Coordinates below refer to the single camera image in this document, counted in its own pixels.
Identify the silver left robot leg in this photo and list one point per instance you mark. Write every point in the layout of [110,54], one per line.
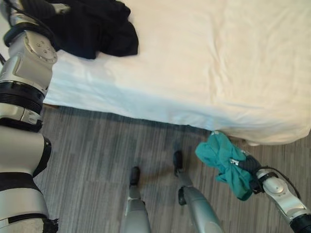
[137,208]

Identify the silver right robot leg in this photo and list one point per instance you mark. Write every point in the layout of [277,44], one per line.
[196,201]

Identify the bed with white sheet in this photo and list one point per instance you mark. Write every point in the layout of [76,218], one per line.
[194,63]

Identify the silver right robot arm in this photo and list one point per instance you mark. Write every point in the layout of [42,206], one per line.
[281,194]

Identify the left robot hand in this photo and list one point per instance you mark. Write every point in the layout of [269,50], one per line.
[54,7]

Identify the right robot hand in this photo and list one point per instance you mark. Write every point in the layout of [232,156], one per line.
[250,163]

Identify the black garment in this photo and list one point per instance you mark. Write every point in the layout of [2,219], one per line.
[97,31]

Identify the teal green garment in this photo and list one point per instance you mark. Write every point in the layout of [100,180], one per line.
[219,157]

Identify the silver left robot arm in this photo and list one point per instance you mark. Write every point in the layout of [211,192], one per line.
[22,72]

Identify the silver robot leg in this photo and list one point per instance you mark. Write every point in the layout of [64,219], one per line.
[196,201]
[137,208]

